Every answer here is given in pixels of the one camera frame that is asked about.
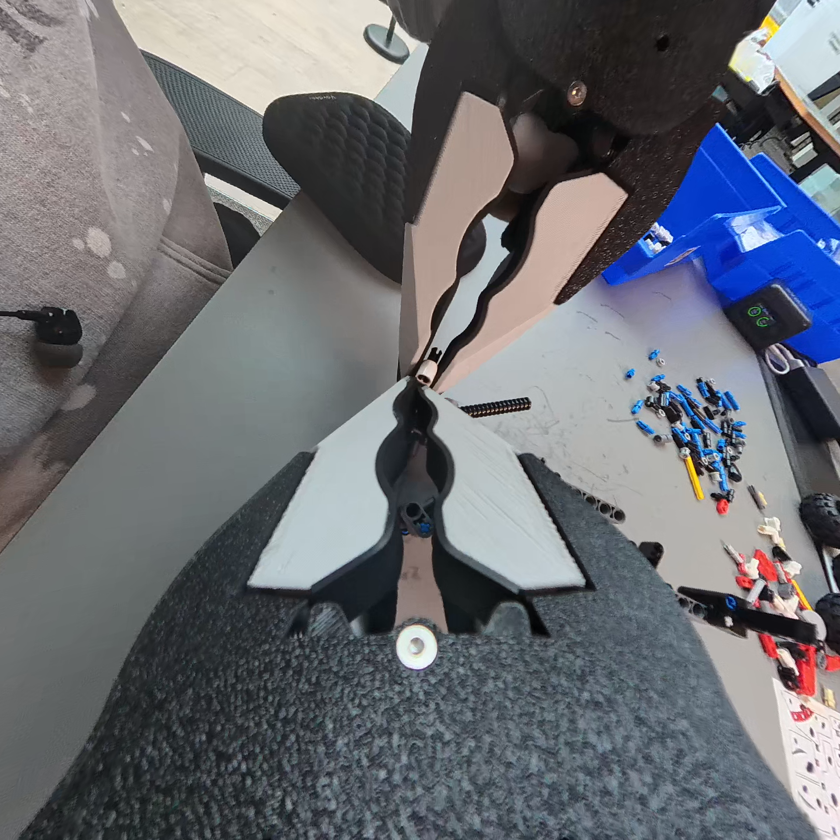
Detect white sticker sheet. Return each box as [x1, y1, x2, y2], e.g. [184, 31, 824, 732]
[773, 679, 840, 836]

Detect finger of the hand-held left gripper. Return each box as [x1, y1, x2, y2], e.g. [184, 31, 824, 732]
[433, 172, 630, 395]
[398, 92, 516, 380]

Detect pile of small toy pins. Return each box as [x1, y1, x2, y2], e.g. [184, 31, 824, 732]
[623, 350, 749, 516]

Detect black charger green display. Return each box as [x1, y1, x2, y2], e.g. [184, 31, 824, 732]
[724, 283, 813, 350]

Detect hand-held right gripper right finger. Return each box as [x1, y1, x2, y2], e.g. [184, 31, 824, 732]
[419, 387, 588, 595]

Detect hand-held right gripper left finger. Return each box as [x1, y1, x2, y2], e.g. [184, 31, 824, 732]
[247, 381, 420, 595]

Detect white plastic box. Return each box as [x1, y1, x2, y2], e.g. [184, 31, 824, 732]
[764, 0, 840, 67]

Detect wooden table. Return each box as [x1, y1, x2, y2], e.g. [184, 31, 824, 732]
[774, 66, 840, 160]

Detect clear plastic bag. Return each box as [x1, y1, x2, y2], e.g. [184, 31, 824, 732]
[730, 26, 778, 94]

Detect black power adapter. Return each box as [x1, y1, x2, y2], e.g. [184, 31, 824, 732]
[781, 364, 840, 442]

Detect black round stand base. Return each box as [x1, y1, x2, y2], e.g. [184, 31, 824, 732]
[363, 16, 411, 64]

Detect blue plastic bin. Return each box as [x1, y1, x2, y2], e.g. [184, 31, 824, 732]
[602, 125, 782, 286]
[709, 154, 840, 363]

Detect pile of red white parts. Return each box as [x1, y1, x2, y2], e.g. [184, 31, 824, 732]
[722, 486, 840, 697]

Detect black office chair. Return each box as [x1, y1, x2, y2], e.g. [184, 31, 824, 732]
[141, 51, 421, 284]

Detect grey toy chassis assembly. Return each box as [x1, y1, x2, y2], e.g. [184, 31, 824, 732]
[390, 390, 824, 647]

